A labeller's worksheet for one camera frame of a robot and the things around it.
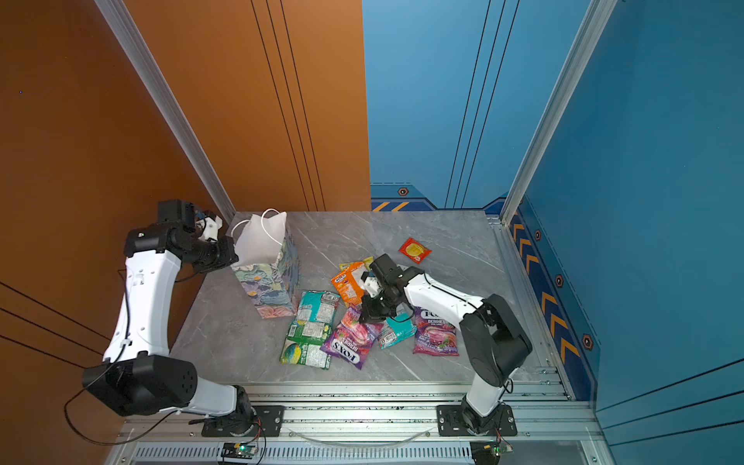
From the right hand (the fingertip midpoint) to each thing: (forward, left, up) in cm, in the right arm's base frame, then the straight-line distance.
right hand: (361, 319), depth 83 cm
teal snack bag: (+7, +14, -5) cm, 17 cm away
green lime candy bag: (-5, +17, -4) cm, 18 cm away
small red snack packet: (+31, -18, -7) cm, 37 cm away
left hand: (+11, +32, +18) cm, 38 cm away
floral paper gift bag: (+6, +24, +19) cm, 31 cm away
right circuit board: (-30, -32, -10) cm, 45 cm away
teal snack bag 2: (-2, -10, -5) cm, 11 cm away
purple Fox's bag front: (-5, +3, -2) cm, 6 cm away
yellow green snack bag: (+23, 0, -3) cm, 24 cm away
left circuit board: (-30, +29, -10) cm, 43 cm away
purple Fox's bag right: (-2, -21, -5) cm, 22 cm away
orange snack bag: (+15, +5, -4) cm, 16 cm away
